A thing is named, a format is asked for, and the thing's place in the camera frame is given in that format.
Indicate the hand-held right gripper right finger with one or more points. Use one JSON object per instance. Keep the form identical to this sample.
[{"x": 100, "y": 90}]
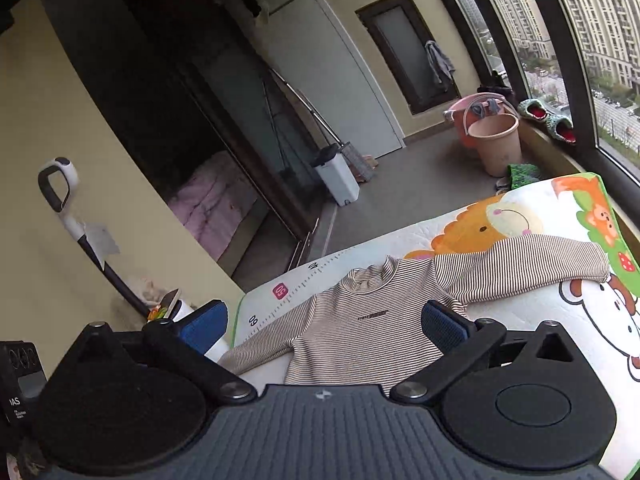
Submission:
[{"x": 442, "y": 326}]

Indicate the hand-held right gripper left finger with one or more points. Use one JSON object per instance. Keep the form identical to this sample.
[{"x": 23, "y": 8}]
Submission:
[{"x": 202, "y": 329}]

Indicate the striped long-sleeve shirt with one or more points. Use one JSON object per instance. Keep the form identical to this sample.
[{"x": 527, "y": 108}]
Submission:
[{"x": 370, "y": 330}]

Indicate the beige crumpled cloth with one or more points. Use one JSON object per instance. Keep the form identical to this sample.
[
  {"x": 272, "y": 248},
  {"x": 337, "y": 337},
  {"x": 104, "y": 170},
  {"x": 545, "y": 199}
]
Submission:
[{"x": 147, "y": 290}]

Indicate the cartoon printed play mat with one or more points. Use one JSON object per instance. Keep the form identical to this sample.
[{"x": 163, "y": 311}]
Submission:
[{"x": 480, "y": 225}]

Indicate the pink bed quilt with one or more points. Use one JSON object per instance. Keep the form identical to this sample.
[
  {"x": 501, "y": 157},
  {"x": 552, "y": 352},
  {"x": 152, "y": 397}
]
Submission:
[{"x": 210, "y": 205}]

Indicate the white mop bucket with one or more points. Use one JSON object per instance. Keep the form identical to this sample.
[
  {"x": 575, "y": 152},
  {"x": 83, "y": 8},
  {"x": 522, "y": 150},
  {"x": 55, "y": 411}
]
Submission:
[{"x": 340, "y": 180}]

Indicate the pink plastic bucket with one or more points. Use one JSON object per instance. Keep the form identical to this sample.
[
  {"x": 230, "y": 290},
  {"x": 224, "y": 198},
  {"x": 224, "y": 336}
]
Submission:
[{"x": 495, "y": 150}]

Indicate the flat mop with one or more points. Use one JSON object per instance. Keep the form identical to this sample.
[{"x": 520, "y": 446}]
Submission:
[{"x": 357, "y": 162}]

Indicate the red plastic basin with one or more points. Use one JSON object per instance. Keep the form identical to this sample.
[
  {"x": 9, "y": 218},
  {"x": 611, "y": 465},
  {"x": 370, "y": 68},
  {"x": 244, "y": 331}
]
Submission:
[{"x": 457, "y": 120}]

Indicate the small grey rag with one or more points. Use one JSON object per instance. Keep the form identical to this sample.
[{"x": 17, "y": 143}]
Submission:
[{"x": 487, "y": 107}]

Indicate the green knitted slipper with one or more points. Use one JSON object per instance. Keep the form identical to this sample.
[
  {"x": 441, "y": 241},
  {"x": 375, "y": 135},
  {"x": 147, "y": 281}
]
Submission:
[
  {"x": 532, "y": 110},
  {"x": 560, "y": 130}
]

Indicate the dark cloth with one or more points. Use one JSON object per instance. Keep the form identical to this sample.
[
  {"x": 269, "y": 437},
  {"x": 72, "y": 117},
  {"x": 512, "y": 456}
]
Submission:
[{"x": 495, "y": 84}]

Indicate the grey hanging towel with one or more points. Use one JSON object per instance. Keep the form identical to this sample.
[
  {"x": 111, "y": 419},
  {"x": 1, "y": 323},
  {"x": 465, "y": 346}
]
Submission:
[{"x": 440, "y": 67}]

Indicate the dark framed frosted window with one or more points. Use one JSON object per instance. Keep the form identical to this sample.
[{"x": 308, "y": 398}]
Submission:
[{"x": 405, "y": 45}]

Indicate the white door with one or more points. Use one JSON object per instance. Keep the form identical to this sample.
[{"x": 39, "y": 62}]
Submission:
[{"x": 340, "y": 60}]

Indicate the dark sliding door frame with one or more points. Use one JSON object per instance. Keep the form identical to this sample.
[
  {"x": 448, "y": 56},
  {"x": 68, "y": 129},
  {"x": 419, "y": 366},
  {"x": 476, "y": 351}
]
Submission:
[{"x": 250, "y": 157}]

